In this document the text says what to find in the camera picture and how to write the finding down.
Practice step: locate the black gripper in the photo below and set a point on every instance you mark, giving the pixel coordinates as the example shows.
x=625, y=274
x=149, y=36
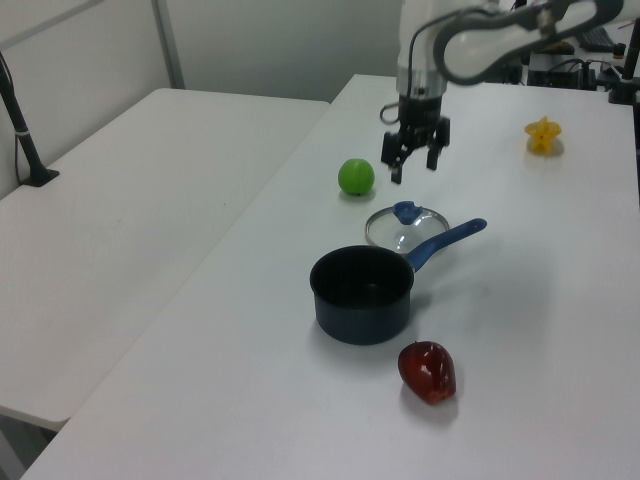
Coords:
x=420, y=115

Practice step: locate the glass lid with blue knob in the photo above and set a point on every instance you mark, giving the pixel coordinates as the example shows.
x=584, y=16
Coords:
x=406, y=212

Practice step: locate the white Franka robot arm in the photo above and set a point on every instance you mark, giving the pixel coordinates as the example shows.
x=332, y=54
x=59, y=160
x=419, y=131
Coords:
x=480, y=45

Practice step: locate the green toy apple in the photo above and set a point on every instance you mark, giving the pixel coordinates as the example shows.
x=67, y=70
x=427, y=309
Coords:
x=356, y=176

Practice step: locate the yellow toy starfruit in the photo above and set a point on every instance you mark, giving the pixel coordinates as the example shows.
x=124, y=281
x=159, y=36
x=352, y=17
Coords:
x=542, y=135

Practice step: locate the black equipment box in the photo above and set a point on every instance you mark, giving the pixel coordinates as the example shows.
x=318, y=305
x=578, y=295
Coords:
x=560, y=75

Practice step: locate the dark blue saucepan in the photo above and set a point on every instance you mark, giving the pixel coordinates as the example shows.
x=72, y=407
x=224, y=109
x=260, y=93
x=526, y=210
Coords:
x=360, y=315

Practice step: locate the black keyboard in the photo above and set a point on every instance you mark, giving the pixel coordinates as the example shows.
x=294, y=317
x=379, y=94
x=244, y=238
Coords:
x=596, y=39

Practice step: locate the dark red toy fruit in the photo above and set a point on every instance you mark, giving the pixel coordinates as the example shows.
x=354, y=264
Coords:
x=427, y=372

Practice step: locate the black clamp stand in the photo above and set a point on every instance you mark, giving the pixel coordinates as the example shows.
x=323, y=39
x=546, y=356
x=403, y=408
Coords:
x=622, y=85

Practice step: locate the white side table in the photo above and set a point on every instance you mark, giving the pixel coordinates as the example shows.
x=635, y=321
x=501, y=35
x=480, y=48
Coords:
x=125, y=225

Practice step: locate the metal partition post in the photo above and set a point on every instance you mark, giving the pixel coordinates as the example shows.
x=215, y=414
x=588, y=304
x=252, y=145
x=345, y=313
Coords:
x=169, y=45

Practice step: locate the black camera pole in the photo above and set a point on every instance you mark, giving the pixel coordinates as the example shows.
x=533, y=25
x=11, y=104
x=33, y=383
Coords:
x=30, y=150

